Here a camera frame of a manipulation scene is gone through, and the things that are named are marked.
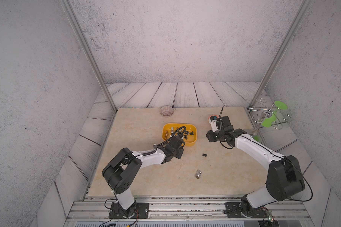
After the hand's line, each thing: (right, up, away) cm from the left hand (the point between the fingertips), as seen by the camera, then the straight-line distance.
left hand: (181, 149), depth 92 cm
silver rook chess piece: (+10, -13, -6) cm, 18 cm away
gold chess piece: (-10, +8, +11) cm, 17 cm away
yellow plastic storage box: (+7, +7, +12) cm, 15 cm away
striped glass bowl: (-11, +26, +26) cm, 38 cm away
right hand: (+17, +10, -4) cm, 20 cm away
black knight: (+16, -4, +1) cm, 16 cm away
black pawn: (+8, +9, +12) cm, 17 cm away
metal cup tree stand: (+51, +21, -13) cm, 56 cm away
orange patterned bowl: (+17, +20, -12) cm, 29 cm away
